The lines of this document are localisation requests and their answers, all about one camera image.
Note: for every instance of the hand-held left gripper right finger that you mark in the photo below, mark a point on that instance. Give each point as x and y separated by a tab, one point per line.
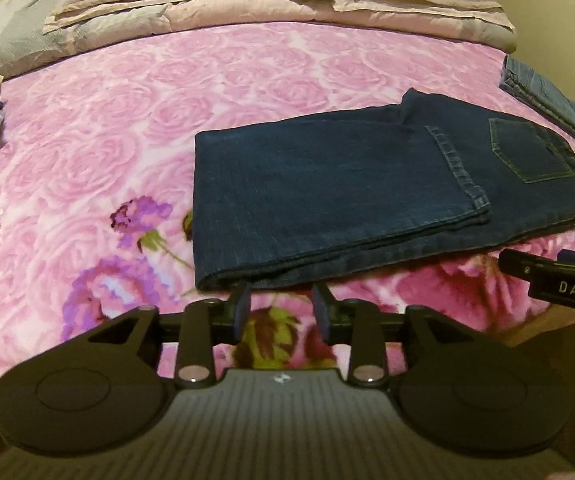
321	310

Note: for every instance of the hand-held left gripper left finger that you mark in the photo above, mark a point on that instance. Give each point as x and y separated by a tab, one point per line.
241	310

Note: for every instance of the folded beige comforter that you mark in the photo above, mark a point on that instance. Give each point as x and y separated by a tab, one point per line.
17	35

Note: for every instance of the pink floral blanket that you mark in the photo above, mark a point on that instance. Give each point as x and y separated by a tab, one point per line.
117	135

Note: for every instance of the dark blue jeans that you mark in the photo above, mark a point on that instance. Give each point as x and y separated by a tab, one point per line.
342	200

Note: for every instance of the light blue jeans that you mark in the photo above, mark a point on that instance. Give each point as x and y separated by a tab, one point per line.
542	90

